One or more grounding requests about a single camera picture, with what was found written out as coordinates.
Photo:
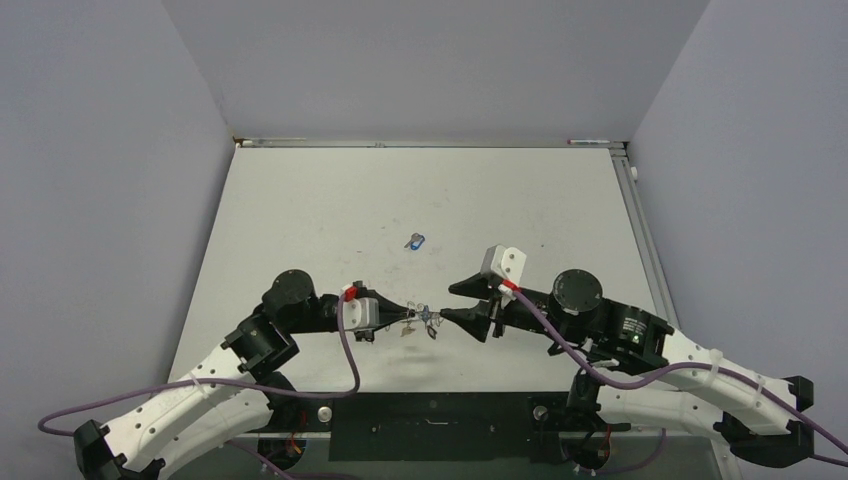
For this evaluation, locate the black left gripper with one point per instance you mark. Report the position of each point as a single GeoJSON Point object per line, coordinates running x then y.
{"type": "Point", "coordinates": [388, 312]}

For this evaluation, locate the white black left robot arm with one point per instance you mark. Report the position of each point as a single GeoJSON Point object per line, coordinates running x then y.
{"type": "Point", "coordinates": [237, 387]}

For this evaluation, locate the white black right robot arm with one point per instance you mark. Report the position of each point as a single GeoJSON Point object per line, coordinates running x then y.
{"type": "Point", "coordinates": [758, 418]}

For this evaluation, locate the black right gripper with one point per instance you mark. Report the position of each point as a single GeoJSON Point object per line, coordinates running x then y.
{"type": "Point", "coordinates": [473, 318]}

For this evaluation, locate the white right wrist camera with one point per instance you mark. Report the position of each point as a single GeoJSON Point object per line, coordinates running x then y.
{"type": "Point", "coordinates": [502, 267]}

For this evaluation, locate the aluminium right side rail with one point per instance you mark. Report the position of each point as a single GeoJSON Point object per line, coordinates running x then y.
{"type": "Point", "coordinates": [649, 265]}

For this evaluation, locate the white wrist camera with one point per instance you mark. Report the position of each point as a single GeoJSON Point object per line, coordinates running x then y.
{"type": "Point", "coordinates": [502, 267]}
{"type": "Point", "coordinates": [354, 317]}

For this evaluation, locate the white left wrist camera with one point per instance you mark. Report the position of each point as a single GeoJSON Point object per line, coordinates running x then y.
{"type": "Point", "coordinates": [354, 317]}

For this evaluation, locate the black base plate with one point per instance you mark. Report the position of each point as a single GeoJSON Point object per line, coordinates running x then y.
{"type": "Point", "coordinates": [430, 424]}

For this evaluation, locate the aluminium back rail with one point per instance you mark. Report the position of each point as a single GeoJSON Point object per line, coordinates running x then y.
{"type": "Point", "coordinates": [466, 143]}

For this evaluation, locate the aluminium rail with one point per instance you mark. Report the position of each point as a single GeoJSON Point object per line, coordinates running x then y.
{"type": "Point", "coordinates": [466, 143]}
{"type": "Point", "coordinates": [649, 265]}

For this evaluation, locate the blue key tag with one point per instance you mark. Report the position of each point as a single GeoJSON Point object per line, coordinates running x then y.
{"type": "Point", "coordinates": [416, 242]}

